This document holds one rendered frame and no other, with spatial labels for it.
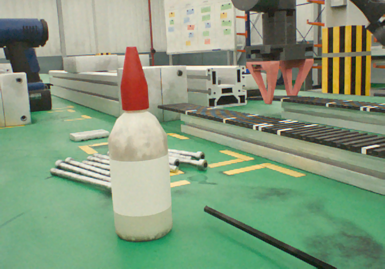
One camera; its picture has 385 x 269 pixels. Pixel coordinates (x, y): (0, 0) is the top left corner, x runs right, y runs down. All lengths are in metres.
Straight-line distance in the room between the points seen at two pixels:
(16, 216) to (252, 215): 0.17
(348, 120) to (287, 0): 0.22
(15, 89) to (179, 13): 6.45
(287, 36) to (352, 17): 3.42
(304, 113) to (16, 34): 0.68
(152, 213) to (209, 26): 6.50
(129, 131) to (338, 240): 0.14
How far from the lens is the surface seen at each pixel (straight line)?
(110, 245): 0.26
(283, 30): 0.70
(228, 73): 0.91
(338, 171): 0.37
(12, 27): 1.04
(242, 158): 0.45
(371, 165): 0.34
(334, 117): 0.63
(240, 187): 0.35
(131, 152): 0.24
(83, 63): 1.09
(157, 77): 0.71
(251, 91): 1.02
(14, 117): 0.82
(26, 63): 1.05
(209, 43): 6.73
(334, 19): 4.33
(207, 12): 6.78
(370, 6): 1.15
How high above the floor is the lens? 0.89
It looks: 9 degrees down
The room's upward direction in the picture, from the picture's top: 3 degrees counter-clockwise
